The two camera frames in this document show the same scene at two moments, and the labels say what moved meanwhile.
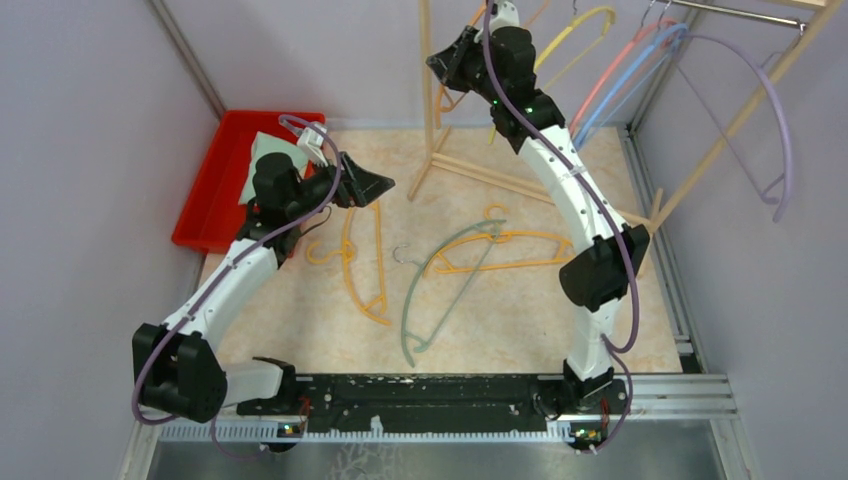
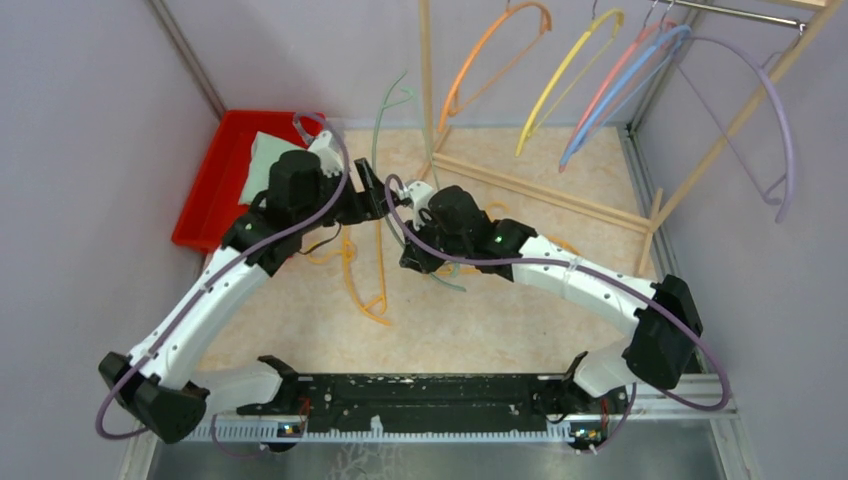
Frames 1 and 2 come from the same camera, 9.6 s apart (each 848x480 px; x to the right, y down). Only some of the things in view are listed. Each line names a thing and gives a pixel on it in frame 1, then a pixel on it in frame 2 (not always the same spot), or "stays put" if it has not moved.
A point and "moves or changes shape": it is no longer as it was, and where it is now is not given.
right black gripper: [448, 63] → [416, 261]
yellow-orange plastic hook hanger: [347, 252] stays put
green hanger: [407, 341] → [382, 106]
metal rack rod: [734, 12] stays put
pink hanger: [640, 33] moves or changes shape
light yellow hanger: [573, 27] → [616, 14]
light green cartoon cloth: [265, 143] stays put
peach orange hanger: [439, 106] moves or changes shape
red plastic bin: [212, 215] stays put
